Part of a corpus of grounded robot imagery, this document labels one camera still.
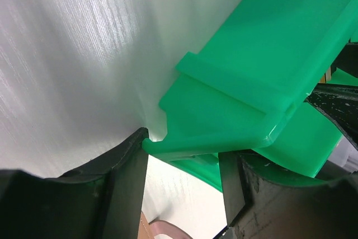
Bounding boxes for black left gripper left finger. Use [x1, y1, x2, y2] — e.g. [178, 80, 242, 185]
[1, 128, 148, 238]

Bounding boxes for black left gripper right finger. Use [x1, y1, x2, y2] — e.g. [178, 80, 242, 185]
[218, 151, 357, 238]

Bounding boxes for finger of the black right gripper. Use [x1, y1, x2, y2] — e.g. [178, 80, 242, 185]
[305, 41, 357, 148]

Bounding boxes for green plastic card bin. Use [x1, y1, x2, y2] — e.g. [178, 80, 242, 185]
[143, 0, 357, 189]

